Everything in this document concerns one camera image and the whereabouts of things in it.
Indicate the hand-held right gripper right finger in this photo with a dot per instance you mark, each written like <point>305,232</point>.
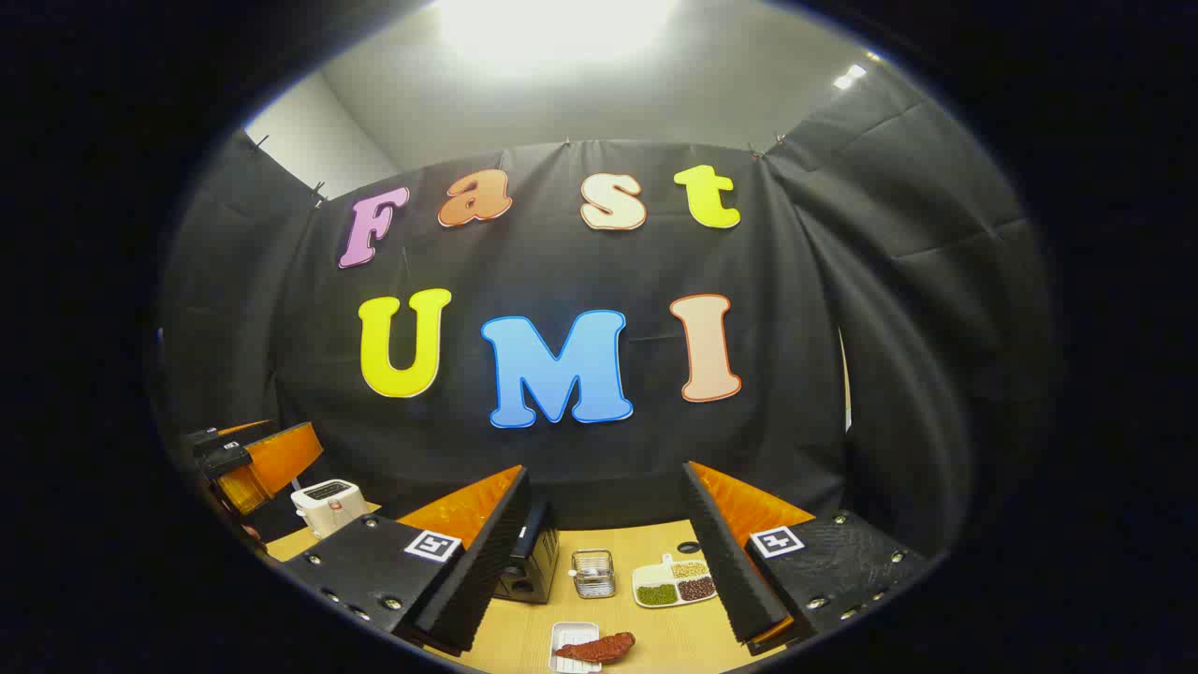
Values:
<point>725,571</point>

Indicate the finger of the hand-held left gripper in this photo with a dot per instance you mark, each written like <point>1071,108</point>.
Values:
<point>239,432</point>
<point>281,459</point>

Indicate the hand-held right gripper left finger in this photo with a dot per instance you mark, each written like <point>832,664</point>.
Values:
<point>487,562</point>

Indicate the black electric oven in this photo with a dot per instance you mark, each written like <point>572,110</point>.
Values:
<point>529,566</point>

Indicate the red-brown roasted meat piece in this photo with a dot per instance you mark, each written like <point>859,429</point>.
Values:
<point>599,648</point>

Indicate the white divided plate with beans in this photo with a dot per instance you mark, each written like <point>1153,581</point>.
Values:
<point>676,580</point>

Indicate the white toaster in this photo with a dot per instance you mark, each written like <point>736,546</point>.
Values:
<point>328,510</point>

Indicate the small white rectangular tray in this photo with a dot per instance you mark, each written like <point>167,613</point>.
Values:
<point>573,632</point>

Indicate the black backdrop cloth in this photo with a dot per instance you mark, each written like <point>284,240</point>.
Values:
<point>562,262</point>

